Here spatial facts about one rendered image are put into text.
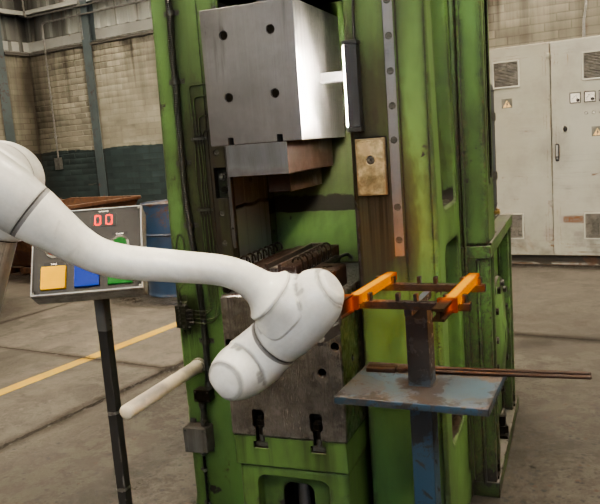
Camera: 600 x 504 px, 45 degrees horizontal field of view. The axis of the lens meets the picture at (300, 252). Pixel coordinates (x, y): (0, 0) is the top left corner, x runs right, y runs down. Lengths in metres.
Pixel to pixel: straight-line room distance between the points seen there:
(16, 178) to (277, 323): 0.49
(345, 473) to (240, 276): 1.15
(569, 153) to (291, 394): 5.33
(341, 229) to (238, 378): 1.41
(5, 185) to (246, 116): 1.06
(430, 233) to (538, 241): 5.17
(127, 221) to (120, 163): 8.46
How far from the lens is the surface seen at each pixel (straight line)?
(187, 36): 2.43
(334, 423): 2.19
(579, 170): 7.17
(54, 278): 2.30
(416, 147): 2.16
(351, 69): 2.17
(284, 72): 2.13
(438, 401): 1.86
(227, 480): 2.68
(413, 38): 2.18
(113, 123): 10.81
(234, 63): 2.19
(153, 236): 6.83
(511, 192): 7.30
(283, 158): 2.13
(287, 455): 2.30
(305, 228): 2.64
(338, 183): 2.58
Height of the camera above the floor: 1.36
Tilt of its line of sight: 9 degrees down
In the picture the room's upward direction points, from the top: 4 degrees counter-clockwise
